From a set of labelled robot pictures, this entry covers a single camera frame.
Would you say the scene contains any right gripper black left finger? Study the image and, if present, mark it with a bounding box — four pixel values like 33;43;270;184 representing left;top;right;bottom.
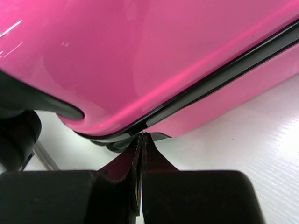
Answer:
0;134;143;224

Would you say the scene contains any pink hard-shell suitcase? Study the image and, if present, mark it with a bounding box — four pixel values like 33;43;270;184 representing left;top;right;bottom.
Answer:
0;0;299;173

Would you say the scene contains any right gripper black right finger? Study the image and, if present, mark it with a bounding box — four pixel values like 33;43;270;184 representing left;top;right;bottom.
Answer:
142;133;265;224

